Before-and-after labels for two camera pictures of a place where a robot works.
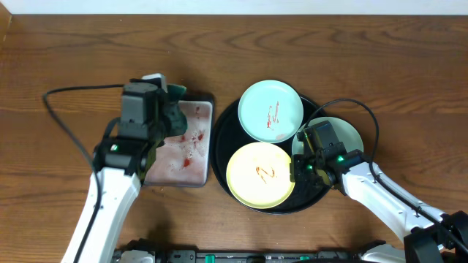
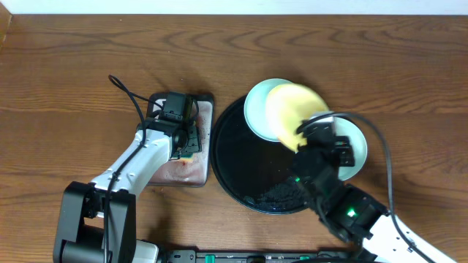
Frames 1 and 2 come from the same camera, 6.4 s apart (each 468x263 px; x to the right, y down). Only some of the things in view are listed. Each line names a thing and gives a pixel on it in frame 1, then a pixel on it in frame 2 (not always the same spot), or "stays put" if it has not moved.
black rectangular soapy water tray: [183, 161] stays put
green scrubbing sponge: [175, 93] -> [186, 157]
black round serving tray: [229, 136] stays put
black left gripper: [170, 115] -> [191, 140]
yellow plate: [259, 175] -> [289, 105]
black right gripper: [295, 174] -> [340, 149]
